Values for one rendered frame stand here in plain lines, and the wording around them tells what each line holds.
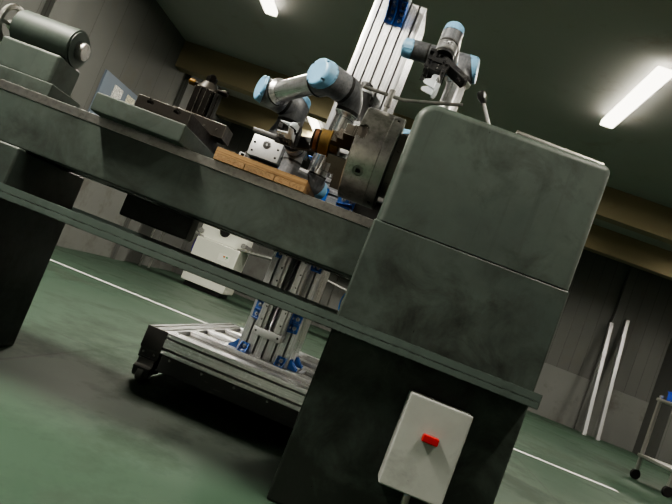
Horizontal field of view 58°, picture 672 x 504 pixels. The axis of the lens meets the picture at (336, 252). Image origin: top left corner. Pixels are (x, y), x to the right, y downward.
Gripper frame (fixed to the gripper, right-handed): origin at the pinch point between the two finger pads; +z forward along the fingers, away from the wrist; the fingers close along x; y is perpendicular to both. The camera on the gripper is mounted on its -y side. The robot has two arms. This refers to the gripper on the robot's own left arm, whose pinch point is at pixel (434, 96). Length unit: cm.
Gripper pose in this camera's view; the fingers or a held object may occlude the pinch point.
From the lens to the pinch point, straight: 214.6
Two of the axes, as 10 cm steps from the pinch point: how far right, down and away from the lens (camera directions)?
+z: -3.5, 8.2, -4.6
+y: -9.3, -3.6, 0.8
